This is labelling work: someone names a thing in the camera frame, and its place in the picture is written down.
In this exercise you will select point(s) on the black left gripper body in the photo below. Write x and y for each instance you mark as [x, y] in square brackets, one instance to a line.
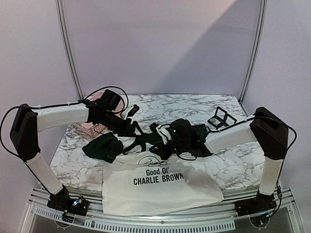
[117, 127]

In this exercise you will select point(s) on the white and green t-shirt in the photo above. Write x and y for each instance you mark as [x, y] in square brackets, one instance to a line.
[137, 182]

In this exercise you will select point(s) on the aluminium corner post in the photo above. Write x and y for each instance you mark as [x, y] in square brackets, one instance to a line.
[254, 50]
[67, 48]

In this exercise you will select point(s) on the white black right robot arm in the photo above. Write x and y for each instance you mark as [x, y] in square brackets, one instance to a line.
[263, 127]

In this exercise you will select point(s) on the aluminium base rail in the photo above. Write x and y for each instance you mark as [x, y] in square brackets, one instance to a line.
[216, 218]

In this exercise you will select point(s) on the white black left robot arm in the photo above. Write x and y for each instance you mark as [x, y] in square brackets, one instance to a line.
[29, 121]

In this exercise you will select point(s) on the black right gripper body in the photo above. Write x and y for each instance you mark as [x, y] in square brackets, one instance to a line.
[160, 140]

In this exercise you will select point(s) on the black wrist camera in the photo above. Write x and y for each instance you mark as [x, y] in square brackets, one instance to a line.
[181, 129]
[110, 100]

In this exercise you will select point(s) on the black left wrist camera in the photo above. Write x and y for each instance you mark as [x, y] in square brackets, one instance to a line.
[110, 100]

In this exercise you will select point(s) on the black wire frame organizer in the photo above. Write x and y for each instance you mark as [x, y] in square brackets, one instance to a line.
[221, 118]

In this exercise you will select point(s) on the aluminium right corner post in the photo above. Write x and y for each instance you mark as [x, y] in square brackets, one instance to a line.
[254, 50]

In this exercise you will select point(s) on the pink plastic perforated basket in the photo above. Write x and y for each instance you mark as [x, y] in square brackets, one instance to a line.
[90, 131]

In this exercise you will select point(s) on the aluminium left corner post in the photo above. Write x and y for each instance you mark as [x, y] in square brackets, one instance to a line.
[67, 48]

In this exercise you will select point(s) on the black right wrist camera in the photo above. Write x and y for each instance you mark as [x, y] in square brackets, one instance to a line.
[181, 129]

